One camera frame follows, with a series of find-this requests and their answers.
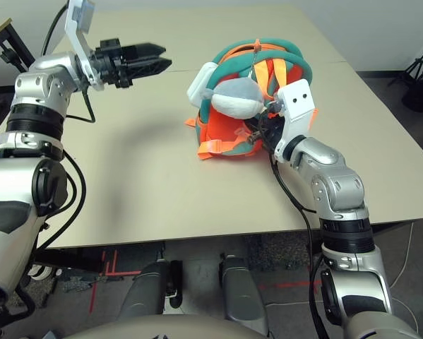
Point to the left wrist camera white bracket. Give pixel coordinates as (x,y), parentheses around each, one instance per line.
(77,42)

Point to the grey left robot leg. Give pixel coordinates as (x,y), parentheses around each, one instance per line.
(144,289)

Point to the grey robot leg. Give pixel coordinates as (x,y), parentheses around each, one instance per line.
(239,289)
(144,289)

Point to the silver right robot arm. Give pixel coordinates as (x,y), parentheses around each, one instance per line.
(334,183)

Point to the black bag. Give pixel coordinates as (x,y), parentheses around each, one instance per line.
(421,99)

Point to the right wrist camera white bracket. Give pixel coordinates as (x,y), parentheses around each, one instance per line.
(297,99)

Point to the white and black shoe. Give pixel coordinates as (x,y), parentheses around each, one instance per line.
(38,272)

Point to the white hard pencil case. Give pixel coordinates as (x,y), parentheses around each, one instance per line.
(198,86)

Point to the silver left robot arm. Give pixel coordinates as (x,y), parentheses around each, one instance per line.
(38,84)

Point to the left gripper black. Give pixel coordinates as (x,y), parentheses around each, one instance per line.
(110,63)

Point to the beige robot torso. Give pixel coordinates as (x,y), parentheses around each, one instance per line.
(161,328)

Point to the black tripod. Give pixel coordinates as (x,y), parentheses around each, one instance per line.
(414,67)

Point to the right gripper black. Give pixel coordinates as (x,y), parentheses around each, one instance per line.
(273,127)

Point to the dark speckled floor mat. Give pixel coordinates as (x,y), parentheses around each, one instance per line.
(285,250)

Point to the red floor tape lines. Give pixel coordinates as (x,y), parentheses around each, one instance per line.
(123,273)

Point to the orange and teal backpack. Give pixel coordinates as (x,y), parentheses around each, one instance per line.
(225,123)

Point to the grey right robot leg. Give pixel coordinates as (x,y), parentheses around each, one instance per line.
(239,289)

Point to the dark grey fabric scrap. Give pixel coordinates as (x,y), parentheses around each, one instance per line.
(80,284)

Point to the grey white plush toy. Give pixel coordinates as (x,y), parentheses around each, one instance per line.
(236,99)

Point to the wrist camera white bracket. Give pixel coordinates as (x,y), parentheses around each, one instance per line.
(77,42)
(297,99)

